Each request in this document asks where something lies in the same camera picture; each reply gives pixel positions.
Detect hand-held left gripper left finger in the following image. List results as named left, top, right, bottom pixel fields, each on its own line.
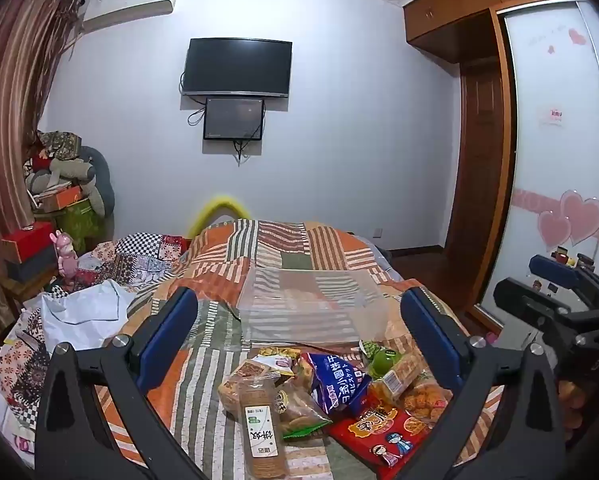
left=34, top=286, right=215, bottom=480

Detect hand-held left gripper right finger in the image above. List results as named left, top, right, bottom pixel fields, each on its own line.
left=400, top=287, right=567, bottom=480

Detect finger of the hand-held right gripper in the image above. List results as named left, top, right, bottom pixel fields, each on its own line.
left=493, top=277, right=576, bottom=334
left=528, top=254, right=599, bottom=311

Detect long cake snack packet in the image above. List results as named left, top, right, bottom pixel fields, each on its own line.
left=369, top=352, right=423, bottom=403

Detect blue snack bag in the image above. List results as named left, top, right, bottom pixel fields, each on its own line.
left=299, top=352, right=373, bottom=413

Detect clear plastic container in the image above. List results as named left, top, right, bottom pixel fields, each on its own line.
left=240, top=267, right=405, bottom=351

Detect small toy figures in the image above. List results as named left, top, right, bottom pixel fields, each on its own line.
left=552, top=246, right=595, bottom=267

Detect green round snack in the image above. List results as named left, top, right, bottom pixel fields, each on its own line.
left=369, top=349, right=404, bottom=381

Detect fried snack bag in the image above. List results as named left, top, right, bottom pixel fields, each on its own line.
left=404, top=370, right=453, bottom=428

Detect checked patchwork quilt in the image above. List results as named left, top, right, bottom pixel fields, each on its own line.
left=74, top=232, right=190, bottom=291

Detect brown snack packet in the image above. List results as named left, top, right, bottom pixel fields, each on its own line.
left=218, top=360, right=280, bottom=411

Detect white plastic bag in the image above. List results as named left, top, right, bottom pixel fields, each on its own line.
left=42, top=280, right=135, bottom=353

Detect white heart-printed wardrobe door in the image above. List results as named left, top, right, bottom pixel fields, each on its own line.
left=479, top=0, right=599, bottom=341

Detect yellow and white snack packet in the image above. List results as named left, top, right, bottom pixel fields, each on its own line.
left=252, top=345, right=300, bottom=378

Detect red snack packet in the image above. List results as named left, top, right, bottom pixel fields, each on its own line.
left=327, top=395, right=433, bottom=468

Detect striped patchwork blanket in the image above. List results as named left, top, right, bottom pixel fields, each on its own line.
left=94, top=220, right=505, bottom=480

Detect yellow hoop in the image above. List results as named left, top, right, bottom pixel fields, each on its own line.
left=187, top=194, right=253, bottom=241

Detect wooden door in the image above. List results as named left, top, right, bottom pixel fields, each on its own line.
left=447, top=60, right=505, bottom=261

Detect pink toy figure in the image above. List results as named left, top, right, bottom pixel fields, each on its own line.
left=54, top=230, right=80, bottom=281

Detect cracker tube packet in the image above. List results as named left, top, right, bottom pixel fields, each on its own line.
left=237, top=380, right=288, bottom=478

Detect green box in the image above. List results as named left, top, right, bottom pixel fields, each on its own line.
left=54, top=200, right=105, bottom=253

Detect clear green-edged biscuit bag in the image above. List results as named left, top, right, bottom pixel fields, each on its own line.
left=274, top=375, right=333, bottom=441

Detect grey box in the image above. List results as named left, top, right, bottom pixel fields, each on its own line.
left=7, top=255, right=58, bottom=283

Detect grey plush cushion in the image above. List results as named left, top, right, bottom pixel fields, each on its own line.
left=80, top=145, right=115, bottom=218

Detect floral cloth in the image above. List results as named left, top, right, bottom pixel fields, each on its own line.
left=0, top=310, right=53, bottom=461

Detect red box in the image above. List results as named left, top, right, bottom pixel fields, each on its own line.
left=2, top=225, right=55, bottom=263

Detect orange box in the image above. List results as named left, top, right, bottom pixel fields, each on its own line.
left=40, top=185, right=83, bottom=211

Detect small black monitor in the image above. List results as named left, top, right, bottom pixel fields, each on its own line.
left=203, top=96, right=265, bottom=141

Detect patterned dark fabric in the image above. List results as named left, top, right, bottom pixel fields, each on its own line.
left=37, top=131, right=83, bottom=158

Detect striped brown curtain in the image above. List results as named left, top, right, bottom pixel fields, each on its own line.
left=0, top=0, right=85, bottom=321

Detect wooden upper cabinet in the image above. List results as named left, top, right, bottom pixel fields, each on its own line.
left=402, top=0, right=587, bottom=61

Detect white air conditioner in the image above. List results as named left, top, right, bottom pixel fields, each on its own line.
left=80, top=0, right=180, bottom=36

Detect black monitor cable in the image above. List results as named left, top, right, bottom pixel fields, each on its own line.
left=234, top=137, right=256, bottom=165

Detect black wall television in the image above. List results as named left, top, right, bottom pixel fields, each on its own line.
left=182, top=37, right=294, bottom=98

